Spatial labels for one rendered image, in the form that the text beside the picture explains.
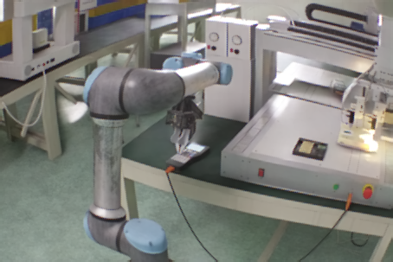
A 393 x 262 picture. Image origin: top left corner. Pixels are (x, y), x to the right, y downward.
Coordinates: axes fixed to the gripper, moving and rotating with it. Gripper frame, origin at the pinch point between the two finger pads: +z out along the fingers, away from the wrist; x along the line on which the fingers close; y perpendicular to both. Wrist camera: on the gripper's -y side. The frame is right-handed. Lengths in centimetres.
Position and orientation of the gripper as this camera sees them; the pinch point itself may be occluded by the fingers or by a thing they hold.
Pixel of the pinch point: (180, 150)
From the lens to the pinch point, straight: 155.2
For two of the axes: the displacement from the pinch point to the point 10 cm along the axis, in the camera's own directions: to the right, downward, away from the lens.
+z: -1.5, 9.7, 2.1
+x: 8.5, 2.3, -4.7
